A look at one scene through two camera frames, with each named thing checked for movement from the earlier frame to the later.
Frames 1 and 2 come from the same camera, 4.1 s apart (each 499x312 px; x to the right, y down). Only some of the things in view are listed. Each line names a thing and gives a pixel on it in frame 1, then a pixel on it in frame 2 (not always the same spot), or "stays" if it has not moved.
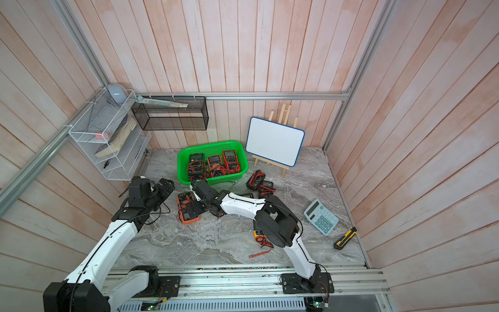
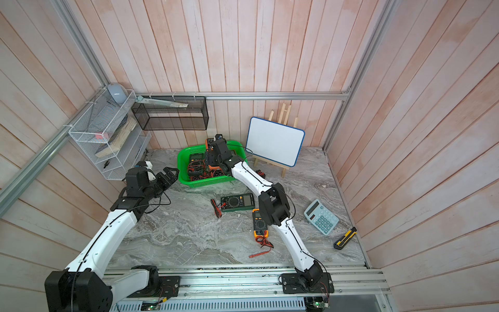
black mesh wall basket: x=155 y=117 stays
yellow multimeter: x=261 y=239 stays
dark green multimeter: x=196 y=168 stays
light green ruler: x=140 y=99 stays
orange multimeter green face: x=184 y=200 → x=209 y=149
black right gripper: x=195 y=205 → x=210 y=156
